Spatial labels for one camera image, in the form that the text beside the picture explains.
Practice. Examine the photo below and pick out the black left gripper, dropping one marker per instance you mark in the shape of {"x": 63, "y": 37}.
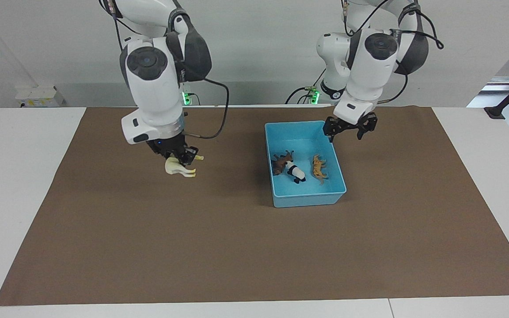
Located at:
{"x": 347, "y": 124}

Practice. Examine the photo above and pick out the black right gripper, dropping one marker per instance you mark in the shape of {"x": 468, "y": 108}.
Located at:
{"x": 170, "y": 145}

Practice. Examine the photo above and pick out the cream white horse toy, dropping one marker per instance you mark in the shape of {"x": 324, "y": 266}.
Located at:
{"x": 172, "y": 168}

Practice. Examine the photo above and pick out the orange tiger toy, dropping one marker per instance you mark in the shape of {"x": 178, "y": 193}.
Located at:
{"x": 318, "y": 167}

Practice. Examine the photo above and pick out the black white panda toy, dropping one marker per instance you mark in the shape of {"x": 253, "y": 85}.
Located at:
{"x": 295, "y": 171}

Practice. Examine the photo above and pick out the brown lion toy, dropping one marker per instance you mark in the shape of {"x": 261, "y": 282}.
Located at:
{"x": 279, "y": 164}

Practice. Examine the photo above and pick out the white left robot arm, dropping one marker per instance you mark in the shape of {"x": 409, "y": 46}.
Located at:
{"x": 369, "y": 75}

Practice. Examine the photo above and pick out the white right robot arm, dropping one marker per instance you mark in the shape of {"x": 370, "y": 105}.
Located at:
{"x": 153, "y": 97}

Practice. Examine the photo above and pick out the blue plastic storage box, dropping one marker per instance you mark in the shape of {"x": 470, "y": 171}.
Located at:
{"x": 316, "y": 194}

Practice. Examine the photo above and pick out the white box with yellow label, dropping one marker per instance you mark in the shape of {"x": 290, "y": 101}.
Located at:
{"x": 38, "y": 96}

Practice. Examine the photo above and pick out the green lit left base connector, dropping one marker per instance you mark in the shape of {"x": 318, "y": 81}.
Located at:
{"x": 313, "y": 96}

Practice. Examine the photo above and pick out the green lit base connector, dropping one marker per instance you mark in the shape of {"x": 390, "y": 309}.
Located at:
{"x": 313, "y": 96}
{"x": 187, "y": 98}

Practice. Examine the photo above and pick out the green lit right base connector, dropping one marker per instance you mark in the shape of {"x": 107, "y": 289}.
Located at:
{"x": 187, "y": 98}

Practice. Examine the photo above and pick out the brown table mat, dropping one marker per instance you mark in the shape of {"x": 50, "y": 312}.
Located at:
{"x": 237, "y": 256}

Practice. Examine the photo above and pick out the grey metal window rail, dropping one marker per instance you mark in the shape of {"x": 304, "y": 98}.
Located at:
{"x": 499, "y": 86}

